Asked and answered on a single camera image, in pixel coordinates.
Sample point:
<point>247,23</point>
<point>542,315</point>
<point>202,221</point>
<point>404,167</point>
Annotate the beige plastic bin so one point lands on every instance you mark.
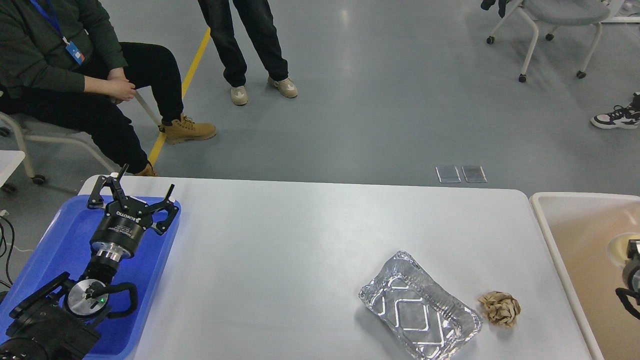
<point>580,230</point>

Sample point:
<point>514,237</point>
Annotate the white chair under seated person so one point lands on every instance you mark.
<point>28,129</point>

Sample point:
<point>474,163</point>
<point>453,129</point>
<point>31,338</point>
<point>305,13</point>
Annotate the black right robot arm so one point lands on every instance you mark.
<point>624,295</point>

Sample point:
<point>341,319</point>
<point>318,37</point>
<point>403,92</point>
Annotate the grey office chair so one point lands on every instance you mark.
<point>556,13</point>

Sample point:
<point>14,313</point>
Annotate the left floor socket plate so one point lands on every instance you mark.
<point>448,174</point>

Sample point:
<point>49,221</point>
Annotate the crumpled brown paper ball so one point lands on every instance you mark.
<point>500,308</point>

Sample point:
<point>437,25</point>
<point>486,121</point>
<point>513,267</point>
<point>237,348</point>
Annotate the aluminium foil tray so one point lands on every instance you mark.
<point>428,321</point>

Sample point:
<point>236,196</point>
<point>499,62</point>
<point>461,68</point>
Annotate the white side table corner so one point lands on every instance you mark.
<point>9,162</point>

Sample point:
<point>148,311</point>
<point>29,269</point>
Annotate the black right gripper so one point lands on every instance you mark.
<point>631,271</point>

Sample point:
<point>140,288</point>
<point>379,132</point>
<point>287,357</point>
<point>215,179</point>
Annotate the white paper cup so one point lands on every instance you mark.
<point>616,249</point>

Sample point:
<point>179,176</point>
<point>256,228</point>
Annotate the right floor socket plate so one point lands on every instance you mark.
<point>474,174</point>

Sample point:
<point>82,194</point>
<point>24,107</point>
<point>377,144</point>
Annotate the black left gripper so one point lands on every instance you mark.
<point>122,227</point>

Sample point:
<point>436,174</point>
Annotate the seated person green jacket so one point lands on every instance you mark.
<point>63,64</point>

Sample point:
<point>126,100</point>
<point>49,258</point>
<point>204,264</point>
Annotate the blue plastic tray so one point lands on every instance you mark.
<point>65,247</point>

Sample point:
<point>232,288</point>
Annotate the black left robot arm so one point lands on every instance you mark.
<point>87,289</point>

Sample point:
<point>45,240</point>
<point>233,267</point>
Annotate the floor socket plate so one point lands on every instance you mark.
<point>474,174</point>
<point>448,174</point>

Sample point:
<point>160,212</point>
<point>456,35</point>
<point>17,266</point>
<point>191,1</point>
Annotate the black white sneaker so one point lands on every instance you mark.
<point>624,117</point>

